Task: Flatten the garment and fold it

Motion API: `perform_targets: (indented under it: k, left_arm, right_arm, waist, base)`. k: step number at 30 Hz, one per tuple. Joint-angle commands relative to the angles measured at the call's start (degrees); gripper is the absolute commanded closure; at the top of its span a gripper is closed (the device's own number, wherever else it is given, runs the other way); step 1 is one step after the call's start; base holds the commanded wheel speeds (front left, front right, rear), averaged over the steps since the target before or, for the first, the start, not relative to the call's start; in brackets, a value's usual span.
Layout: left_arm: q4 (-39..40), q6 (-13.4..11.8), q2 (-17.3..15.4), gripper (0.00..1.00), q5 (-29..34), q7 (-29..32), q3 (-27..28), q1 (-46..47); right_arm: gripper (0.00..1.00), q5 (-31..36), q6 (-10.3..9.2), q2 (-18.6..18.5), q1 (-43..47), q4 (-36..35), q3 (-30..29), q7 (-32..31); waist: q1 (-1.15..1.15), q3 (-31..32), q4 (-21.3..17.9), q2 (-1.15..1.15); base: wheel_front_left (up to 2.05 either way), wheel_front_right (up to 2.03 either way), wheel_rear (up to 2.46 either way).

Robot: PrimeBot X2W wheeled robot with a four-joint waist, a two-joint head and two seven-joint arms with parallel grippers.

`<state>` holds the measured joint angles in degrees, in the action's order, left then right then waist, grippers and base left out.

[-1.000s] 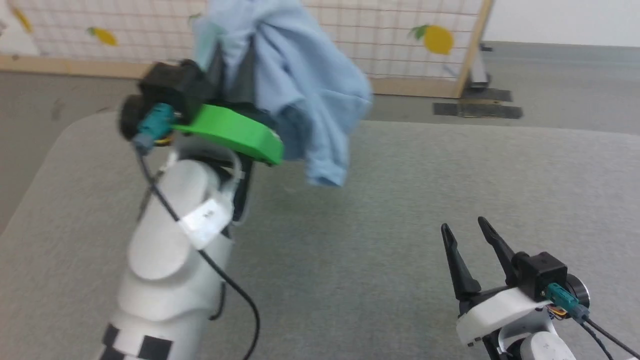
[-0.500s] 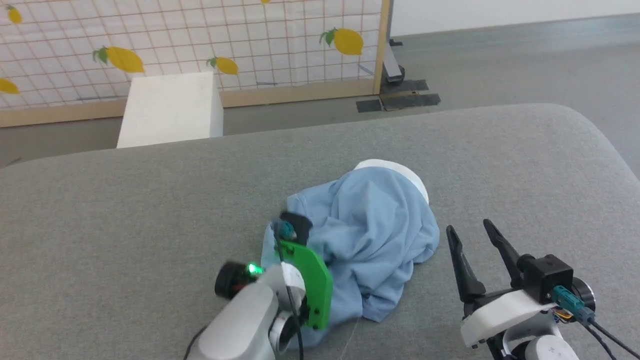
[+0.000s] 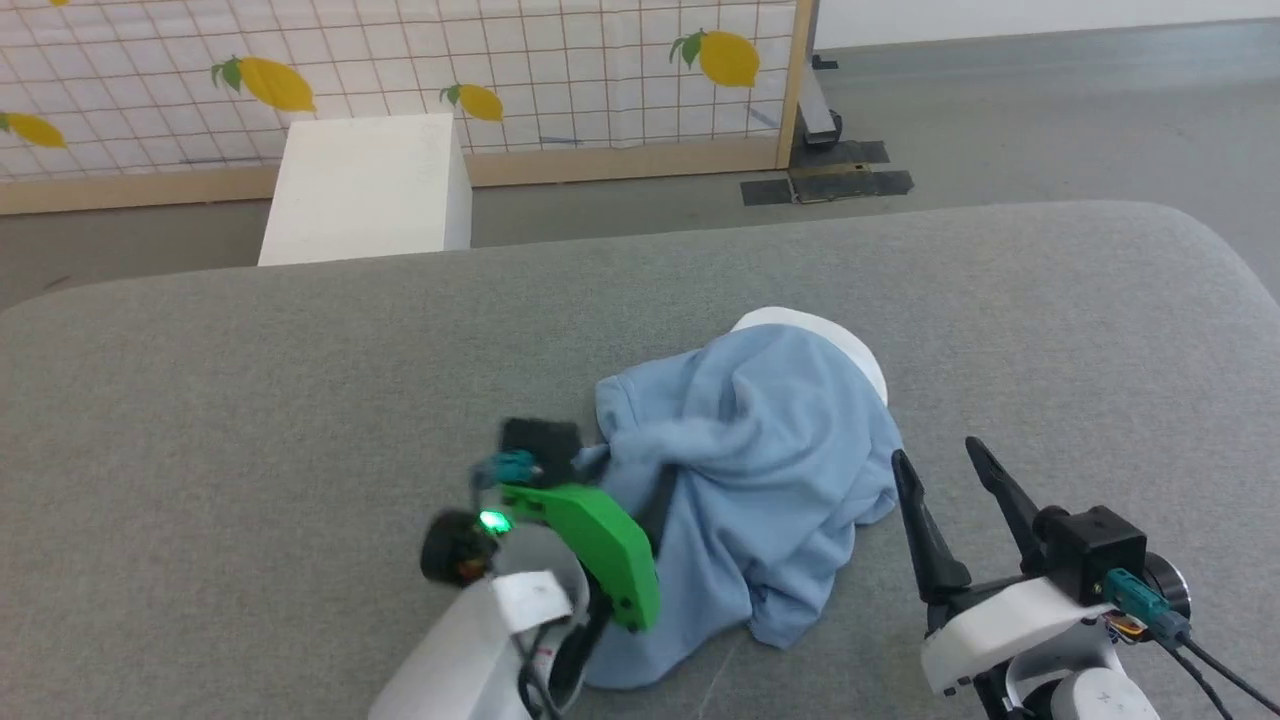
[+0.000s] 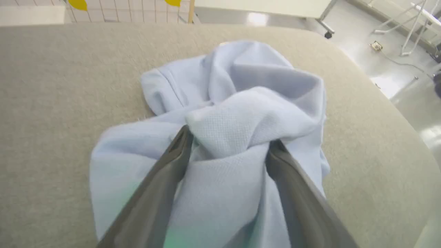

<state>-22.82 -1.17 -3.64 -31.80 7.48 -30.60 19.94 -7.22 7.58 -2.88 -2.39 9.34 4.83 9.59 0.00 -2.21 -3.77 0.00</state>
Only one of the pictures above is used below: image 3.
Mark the metal screen foot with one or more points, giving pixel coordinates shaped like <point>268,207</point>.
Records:
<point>818,110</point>

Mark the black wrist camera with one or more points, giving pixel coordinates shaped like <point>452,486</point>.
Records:
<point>1095,550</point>
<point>540,440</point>

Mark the small black floor tape patch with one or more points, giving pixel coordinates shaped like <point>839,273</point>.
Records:
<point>767,191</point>

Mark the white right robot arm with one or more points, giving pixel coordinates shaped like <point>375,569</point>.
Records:
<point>1095,690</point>

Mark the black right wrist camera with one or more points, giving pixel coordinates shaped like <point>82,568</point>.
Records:
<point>1095,550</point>

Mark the lemon print partition screen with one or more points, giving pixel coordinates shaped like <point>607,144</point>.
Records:
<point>400,60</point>

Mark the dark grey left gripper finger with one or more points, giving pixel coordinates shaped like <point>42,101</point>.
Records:
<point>662,510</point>

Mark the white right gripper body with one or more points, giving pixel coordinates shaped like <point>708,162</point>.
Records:
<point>1000,625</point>

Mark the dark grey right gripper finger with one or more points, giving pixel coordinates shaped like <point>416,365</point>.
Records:
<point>1010,500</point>
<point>930,545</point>

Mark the light blue T-shirt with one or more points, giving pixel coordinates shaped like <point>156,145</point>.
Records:
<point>770,470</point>

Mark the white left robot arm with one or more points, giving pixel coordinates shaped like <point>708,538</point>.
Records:
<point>450,660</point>

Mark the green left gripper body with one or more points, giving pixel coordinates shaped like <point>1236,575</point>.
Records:
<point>600,545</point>

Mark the white rectangular box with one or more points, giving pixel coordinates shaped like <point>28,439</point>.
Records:
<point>365,190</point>

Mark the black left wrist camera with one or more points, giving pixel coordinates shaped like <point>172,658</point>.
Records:
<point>540,440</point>

